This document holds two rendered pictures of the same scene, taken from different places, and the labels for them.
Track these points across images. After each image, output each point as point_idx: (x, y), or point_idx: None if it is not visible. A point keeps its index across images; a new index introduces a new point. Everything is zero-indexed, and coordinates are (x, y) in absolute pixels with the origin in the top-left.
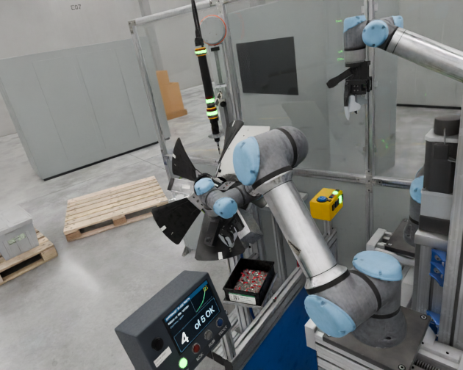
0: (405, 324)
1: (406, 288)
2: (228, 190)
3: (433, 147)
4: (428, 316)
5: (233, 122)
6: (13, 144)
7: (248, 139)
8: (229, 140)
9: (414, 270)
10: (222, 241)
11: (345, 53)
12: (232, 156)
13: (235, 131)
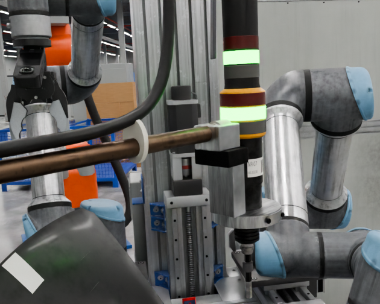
0: None
1: (179, 302)
2: (341, 234)
3: (200, 106)
4: (233, 251)
5: (17, 274)
6: None
7: (353, 67)
8: (139, 303)
9: (208, 239)
10: None
11: (44, 20)
12: None
13: (107, 254)
